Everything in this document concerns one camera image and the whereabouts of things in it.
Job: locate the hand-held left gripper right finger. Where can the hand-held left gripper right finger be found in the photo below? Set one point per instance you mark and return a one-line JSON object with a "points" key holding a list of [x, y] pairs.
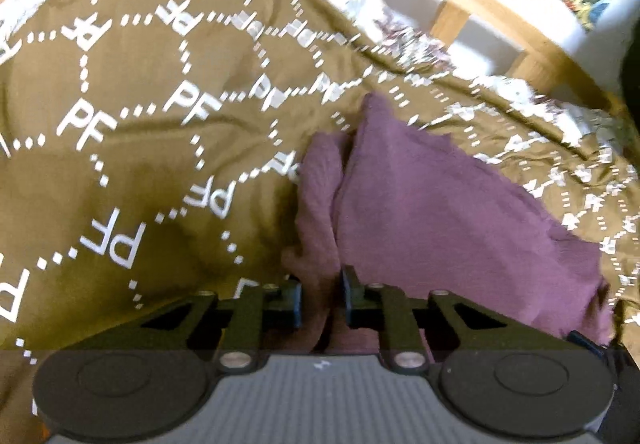
{"points": [[350, 296]]}

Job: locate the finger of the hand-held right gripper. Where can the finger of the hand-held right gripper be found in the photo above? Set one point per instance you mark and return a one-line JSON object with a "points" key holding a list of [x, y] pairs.
{"points": [[586, 340]]}

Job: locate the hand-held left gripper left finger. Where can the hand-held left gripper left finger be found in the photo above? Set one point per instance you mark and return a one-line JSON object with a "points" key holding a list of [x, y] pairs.
{"points": [[292, 301]]}

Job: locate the purple cloth towel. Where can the purple cloth towel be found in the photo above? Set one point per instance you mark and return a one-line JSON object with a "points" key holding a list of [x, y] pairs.
{"points": [[425, 204]]}

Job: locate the brown patterned blanket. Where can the brown patterned blanket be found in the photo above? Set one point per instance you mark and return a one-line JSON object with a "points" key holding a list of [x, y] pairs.
{"points": [[150, 164]]}

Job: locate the black cloth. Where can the black cloth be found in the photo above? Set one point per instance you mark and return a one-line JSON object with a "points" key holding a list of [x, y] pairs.
{"points": [[631, 59]]}

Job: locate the wooden bed frame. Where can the wooden bed frame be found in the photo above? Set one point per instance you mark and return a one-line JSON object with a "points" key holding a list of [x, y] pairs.
{"points": [[452, 19]]}

